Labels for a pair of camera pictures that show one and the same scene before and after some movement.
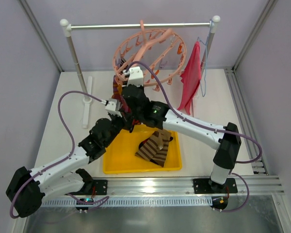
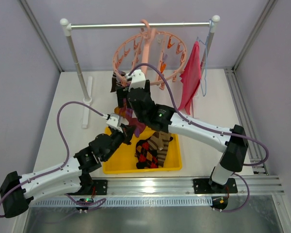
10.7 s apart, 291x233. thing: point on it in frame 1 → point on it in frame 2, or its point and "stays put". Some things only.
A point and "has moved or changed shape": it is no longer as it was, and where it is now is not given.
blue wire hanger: (205, 44) stays put
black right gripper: (132, 90) stays put
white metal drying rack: (87, 100) stays put
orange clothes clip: (180, 49) → (162, 67)
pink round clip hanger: (163, 34) has moved or changed shape
